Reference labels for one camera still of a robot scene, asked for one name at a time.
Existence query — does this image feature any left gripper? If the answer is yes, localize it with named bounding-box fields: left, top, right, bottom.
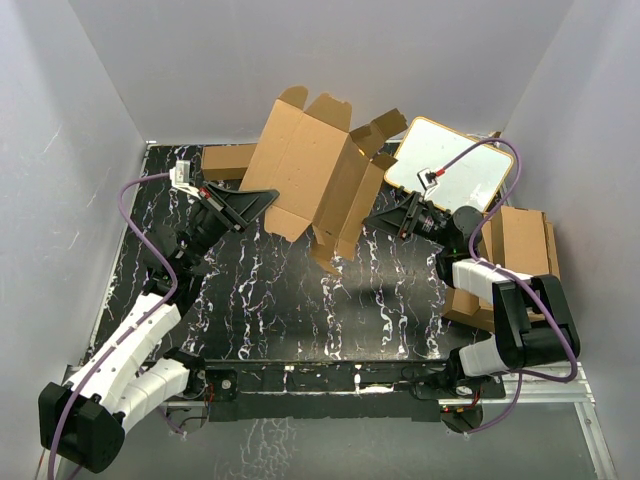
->
left=181, top=182, right=279, bottom=270

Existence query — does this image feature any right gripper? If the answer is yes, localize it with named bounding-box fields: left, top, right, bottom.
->
left=364, top=190, right=454, bottom=248

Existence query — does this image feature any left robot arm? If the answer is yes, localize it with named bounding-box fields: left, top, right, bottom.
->
left=38, top=181, right=279, bottom=478

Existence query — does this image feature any folded brown cardboard box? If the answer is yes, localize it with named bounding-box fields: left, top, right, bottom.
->
left=201, top=144, right=256, bottom=181

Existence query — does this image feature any stack of flat cardboard boxes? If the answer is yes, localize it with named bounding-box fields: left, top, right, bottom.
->
left=442, top=206, right=560, bottom=332

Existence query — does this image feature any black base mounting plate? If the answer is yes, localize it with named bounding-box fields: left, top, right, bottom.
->
left=163, top=360, right=506, bottom=423

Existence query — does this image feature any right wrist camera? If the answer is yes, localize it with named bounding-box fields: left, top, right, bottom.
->
left=417, top=169, right=438, bottom=194

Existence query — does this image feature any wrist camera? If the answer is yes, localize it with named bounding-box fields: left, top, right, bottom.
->
left=169, top=160, right=193, bottom=189
left=417, top=169, right=438, bottom=194

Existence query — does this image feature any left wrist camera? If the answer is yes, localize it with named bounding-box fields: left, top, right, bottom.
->
left=169, top=160, right=193, bottom=189

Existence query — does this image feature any aluminium frame rail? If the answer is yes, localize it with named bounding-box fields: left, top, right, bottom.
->
left=37, top=362, right=619, bottom=480

